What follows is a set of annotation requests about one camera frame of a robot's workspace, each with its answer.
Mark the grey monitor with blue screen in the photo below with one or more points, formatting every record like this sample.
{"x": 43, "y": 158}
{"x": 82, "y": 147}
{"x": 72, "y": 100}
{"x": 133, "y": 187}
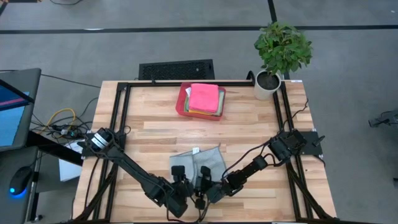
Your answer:
{"x": 12, "y": 124}

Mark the pink microfiber towel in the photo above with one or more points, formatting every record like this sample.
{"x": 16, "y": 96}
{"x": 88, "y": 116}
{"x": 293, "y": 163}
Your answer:
{"x": 204, "y": 98}

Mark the black computer mouse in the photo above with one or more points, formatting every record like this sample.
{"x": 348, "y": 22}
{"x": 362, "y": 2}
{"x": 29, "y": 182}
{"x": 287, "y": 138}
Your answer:
{"x": 20, "y": 180}

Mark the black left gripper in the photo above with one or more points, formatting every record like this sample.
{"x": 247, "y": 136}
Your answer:
{"x": 182, "y": 189}

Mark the dark grey side desk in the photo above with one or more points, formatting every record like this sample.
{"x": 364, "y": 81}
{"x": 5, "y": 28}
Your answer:
{"x": 9, "y": 158}

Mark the red plastic tray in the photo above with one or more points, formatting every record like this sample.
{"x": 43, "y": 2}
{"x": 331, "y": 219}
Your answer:
{"x": 180, "y": 105}

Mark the white box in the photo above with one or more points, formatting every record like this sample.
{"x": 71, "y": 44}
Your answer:
{"x": 70, "y": 171}

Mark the green leafy plant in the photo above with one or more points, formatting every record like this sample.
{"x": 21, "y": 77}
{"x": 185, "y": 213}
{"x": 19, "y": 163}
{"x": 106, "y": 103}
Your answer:
{"x": 283, "y": 46}

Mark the black mesh computer case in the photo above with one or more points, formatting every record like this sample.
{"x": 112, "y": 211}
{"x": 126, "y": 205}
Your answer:
{"x": 177, "y": 70}

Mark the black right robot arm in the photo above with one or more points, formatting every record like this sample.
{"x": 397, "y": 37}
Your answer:
{"x": 248, "y": 171}

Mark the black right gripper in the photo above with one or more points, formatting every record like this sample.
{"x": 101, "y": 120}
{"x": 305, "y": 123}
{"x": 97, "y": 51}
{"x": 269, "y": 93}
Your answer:
{"x": 211, "y": 189}

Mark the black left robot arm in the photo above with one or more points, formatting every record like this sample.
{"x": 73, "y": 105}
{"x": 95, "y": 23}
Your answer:
{"x": 130, "y": 165}

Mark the grey microfiber towel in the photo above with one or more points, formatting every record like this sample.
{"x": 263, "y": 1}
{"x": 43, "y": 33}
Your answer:
{"x": 211, "y": 161}

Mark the sage green microfiber towel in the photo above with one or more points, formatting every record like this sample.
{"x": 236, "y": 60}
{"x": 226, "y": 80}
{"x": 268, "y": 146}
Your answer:
{"x": 221, "y": 102}

